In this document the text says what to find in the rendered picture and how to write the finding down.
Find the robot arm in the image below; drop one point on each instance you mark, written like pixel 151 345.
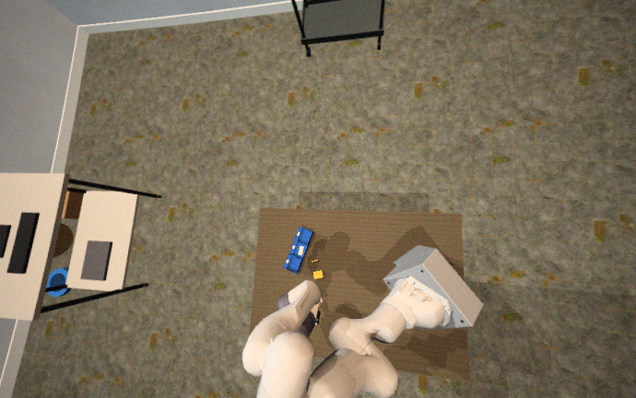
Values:
pixel 286 364

